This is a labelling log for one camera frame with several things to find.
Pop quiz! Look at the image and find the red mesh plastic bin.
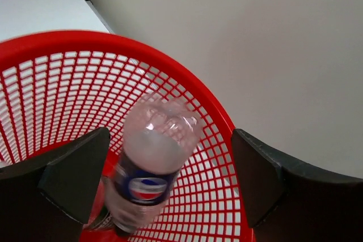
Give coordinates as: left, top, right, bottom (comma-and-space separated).
1, 31, 255, 241

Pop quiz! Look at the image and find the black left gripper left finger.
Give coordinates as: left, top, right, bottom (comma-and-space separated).
1, 128, 110, 241

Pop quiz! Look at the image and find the small Pepsi plastic bottle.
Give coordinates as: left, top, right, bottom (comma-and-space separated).
105, 93, 202, 237

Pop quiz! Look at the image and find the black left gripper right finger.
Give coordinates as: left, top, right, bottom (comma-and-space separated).
231, 129, 362, 241

